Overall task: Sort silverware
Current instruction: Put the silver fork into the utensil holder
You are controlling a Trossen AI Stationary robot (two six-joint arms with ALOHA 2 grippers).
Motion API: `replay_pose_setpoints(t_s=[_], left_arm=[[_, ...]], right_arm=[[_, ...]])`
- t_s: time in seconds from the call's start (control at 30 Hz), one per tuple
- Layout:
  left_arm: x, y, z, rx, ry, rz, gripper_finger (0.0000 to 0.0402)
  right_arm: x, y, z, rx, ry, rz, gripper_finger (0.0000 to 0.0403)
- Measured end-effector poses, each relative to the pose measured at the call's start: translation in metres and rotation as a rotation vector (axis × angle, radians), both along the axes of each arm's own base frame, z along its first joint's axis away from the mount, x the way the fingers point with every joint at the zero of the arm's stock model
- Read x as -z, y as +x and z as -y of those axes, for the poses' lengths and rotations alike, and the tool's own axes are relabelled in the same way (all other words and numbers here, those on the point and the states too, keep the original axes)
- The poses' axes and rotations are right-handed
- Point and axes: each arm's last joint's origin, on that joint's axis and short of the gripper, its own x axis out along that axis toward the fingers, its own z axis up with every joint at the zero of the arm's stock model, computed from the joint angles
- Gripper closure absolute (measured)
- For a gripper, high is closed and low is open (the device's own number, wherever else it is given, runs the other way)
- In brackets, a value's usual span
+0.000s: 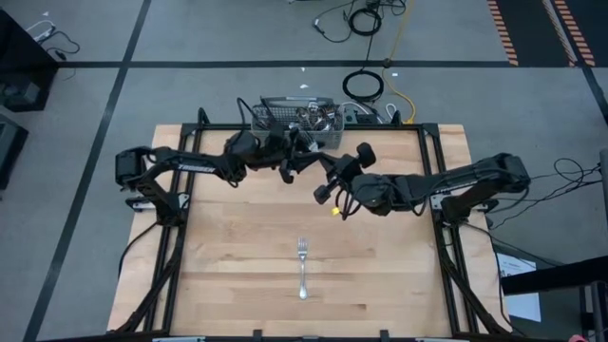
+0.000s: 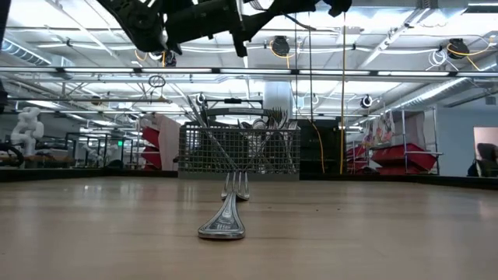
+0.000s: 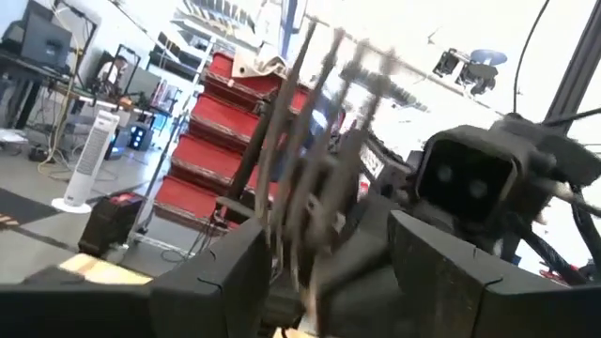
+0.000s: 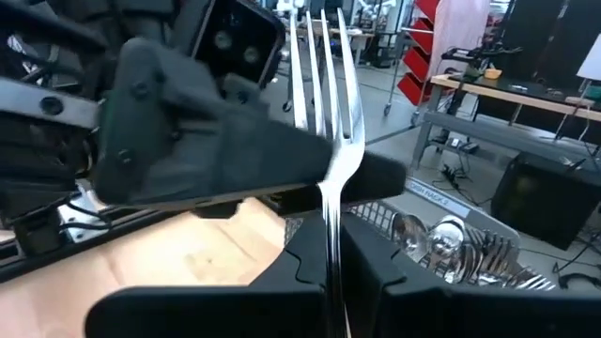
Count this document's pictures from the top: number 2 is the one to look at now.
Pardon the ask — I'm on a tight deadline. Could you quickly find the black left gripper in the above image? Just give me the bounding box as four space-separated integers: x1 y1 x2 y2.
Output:
167 0 318 58

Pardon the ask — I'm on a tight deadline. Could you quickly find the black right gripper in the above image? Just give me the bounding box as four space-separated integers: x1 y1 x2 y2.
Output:
322 0 353 19

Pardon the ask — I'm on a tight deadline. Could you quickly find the long fluorescent light strip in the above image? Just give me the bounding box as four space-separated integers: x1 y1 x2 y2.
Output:
0 65 498 78

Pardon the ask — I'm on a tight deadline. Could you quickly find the colourful poster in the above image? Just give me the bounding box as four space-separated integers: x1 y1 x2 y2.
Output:
363 110 395 147

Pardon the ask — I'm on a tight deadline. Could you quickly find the grey mesh cutlery basket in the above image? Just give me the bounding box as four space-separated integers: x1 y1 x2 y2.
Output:
177 107 301 182

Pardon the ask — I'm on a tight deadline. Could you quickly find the red plastic storage bin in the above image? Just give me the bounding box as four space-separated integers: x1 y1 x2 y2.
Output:
141 146 162 170
345 145 373 175
141 126 160 149
371 142 439 171

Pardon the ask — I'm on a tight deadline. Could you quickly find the pale pink board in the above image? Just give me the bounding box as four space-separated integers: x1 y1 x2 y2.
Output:
158 114 181 172

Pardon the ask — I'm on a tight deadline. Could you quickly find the black retractable cord reel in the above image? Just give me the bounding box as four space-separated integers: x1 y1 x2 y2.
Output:
149 48 178 68
446 37 472 61
270 35 292 59

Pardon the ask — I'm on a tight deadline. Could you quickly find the yellow hanging cord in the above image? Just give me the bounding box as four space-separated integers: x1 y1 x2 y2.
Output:
338 11 348 175

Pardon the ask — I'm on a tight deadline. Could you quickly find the thin wire ring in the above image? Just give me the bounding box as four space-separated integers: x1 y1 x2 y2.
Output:
147 74 167 89

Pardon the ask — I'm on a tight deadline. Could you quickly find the silver ventilation duct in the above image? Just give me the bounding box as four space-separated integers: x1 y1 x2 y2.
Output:
0 38 54 67
383 75 498 114

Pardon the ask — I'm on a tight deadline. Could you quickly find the thin yellow cable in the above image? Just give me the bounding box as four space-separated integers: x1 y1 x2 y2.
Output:
309 118 326 175

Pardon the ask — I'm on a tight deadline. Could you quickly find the metal wire shelf rack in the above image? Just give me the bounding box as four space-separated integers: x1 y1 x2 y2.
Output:
400 107 444 176

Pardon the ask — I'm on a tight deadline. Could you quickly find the black frame workbench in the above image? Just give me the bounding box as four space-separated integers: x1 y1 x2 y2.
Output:
65 131 135 169

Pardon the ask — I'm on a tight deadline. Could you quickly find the black aluminium table frame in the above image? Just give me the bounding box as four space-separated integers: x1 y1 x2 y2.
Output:
0 166 498 188

